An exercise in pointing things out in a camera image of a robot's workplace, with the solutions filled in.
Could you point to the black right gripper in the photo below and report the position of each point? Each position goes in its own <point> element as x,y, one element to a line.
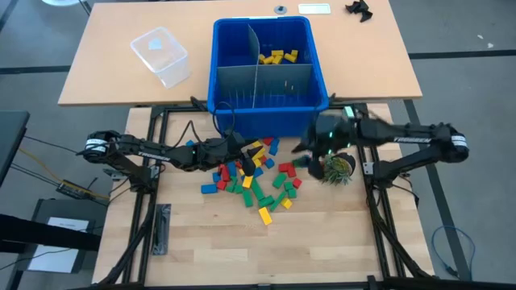
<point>330,135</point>

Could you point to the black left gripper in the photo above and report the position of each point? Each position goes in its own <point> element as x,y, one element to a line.
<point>217,155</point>

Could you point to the green foam block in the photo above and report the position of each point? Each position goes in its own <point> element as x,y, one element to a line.
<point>301,161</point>
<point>258,189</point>
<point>292,193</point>
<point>247,198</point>
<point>239,189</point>
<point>230,186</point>
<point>288,186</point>
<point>278,200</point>
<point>279,180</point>

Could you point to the large blue plastic bin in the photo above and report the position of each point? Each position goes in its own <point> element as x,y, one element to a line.
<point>230,44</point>

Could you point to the clear plastic block box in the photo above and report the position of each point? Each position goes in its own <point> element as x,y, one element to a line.
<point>161,56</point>

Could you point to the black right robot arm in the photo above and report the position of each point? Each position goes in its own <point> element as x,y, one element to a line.
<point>403,139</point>

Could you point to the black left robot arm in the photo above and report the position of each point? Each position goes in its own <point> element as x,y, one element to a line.
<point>133,151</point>

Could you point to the artificial succulent in black pot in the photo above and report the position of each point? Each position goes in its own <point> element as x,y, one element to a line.
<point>338,171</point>

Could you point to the green foam cylinder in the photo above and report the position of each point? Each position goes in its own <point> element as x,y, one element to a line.
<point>266,201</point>

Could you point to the pale green rectangular device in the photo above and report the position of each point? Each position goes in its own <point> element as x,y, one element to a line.
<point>348,110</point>

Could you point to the small blue foam block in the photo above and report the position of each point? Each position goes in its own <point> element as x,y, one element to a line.
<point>190,143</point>

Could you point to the black spring clamp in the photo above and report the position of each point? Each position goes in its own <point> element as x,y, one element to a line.
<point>195,100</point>

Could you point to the black strip packet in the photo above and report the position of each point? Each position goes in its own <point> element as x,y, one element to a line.
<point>161,229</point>

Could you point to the white rectangular block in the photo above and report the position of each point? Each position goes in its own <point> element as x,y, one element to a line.
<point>314,9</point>

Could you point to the grey round knob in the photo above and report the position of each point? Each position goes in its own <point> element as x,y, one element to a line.
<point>280,9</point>

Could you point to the black plastic clamp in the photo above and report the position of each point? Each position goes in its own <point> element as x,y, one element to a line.
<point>360,10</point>

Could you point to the small black electronics board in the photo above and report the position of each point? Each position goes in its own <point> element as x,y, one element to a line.
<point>74,189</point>

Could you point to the black flat case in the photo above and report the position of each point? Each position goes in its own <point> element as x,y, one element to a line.
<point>44,207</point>

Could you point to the white paper sheet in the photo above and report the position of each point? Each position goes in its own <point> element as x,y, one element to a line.
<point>56,245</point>

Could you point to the dark flat screen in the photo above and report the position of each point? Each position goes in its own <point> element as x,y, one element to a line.
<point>12,141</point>

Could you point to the white round object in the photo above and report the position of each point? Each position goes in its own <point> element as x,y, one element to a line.
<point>60,2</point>

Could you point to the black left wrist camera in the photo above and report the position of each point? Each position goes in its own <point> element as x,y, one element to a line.
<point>233,140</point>

